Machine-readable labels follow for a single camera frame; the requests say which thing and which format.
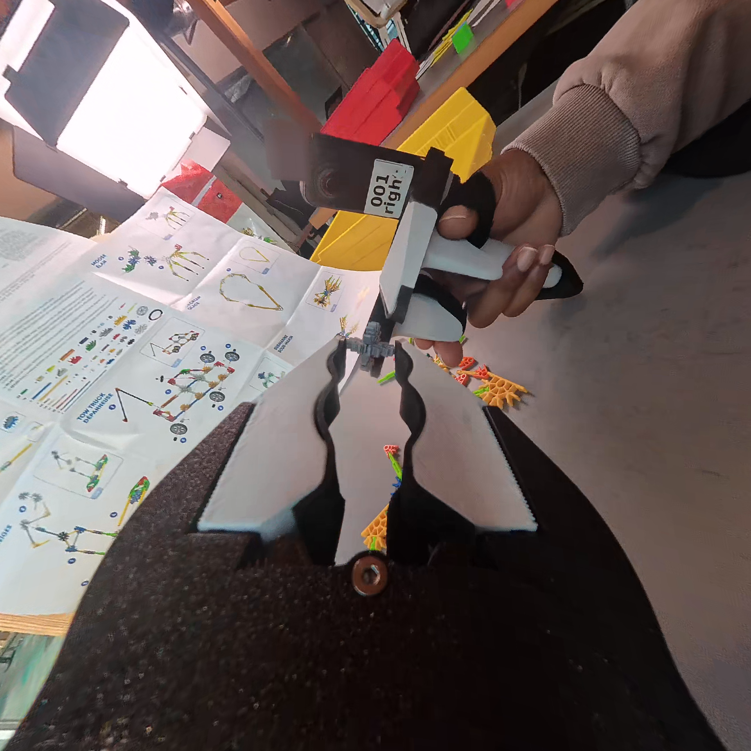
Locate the toy instruction sheet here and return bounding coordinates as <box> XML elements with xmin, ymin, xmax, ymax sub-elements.
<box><xmin>0</xmin><ymin>187</ymin><xmax>385</xmax><ymax>617</ymax></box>

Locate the stack of red bins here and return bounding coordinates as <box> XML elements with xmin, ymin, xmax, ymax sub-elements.
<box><xmin>320</xmin><ymin>39</ymin><xmax>422</xmax><ymax>149</ymax></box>

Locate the studio light panel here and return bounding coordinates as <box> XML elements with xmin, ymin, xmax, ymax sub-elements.
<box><xmin>0</xmin><ymin>0</ymin><xmax>234</xmax><ymax>219</ymax></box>

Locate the person's right hand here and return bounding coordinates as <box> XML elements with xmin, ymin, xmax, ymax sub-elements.
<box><xmin>413</xmin><ymin>149</ymin><xmax>565</xmax><ymax>368</ymax></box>

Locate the yellow storage bin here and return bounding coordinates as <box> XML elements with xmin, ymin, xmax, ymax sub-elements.
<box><xmin>309</xmin><ymin>87</ymin><xmax>498</xmax><ymax>273</ymax></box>

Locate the grey snowflake connector cluster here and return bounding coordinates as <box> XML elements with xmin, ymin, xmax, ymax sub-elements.
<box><xmin>345</xmin><ymin>322</ymin><xmax>394</xmax><ymax>377</ymax></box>

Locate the grey desk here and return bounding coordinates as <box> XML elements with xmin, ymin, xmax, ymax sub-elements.
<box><xmin>0</xmin><ymin>76</ymin><xmax>751</xmax><ymax>751</ymax></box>

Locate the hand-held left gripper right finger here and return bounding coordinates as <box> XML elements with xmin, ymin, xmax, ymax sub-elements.
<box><xmin>383</xmin><ymin>339</ymin><xmax>539</xmax><ymax>563</ymax></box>

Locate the large blue connector fan assembly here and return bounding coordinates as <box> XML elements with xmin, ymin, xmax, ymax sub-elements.
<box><xmin>359</xmin><ymin>444</ymin><xmax>407</xmax><ymax>553</ymax></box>

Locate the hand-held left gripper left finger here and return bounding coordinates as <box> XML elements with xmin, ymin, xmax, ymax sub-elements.
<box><xmin>198</xmin><ymin>338</ymin><xmax>348</xmax><ymax>565</ymax></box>

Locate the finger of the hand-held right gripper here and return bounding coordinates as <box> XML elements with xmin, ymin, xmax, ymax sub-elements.
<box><xmin>397</xmin><ymin>293</ymin><xmax>467</xmax><ymax>343</ymax></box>
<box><xmin>379</xmin><ymin>201</ymin><xmax>441</xmax><ymax>322</ymax></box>

